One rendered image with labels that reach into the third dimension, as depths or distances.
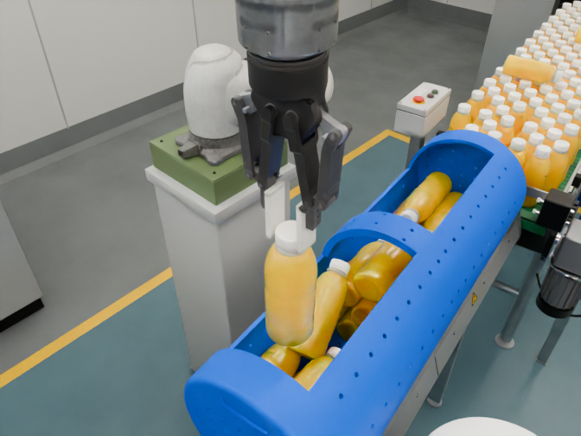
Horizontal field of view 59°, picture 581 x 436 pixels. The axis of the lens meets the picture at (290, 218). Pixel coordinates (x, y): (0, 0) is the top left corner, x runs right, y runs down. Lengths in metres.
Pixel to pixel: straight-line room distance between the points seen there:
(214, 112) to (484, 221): 0.71
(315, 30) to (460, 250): 0.66
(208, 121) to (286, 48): 0.95
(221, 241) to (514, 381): 1.43
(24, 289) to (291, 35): 2.22
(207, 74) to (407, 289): 0.75
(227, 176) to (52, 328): 1.45
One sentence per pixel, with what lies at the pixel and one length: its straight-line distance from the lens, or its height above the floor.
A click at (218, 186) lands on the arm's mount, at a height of 1.06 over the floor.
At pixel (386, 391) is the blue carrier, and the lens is 0.82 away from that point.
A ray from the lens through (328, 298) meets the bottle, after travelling 0.94.
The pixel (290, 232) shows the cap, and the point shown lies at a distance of 0.60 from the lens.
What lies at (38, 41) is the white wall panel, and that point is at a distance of 3.57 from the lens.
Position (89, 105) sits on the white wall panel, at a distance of 3.82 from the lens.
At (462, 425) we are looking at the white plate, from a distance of 0.96.
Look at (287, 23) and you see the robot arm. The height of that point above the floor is 1.71.
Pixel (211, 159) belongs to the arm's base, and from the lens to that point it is 1.40.
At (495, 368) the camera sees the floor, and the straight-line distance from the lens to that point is 2.39.
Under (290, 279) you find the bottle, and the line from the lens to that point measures 0.62.
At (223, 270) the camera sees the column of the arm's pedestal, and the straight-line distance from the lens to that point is 1.53.
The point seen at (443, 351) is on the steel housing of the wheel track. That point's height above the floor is 0.87.
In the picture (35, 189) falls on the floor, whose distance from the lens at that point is 3.52.
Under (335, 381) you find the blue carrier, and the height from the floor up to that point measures 1.21.
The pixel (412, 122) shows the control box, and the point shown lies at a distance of 1.71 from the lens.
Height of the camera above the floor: 1.84
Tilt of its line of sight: 39 degrees down
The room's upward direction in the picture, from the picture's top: straight up
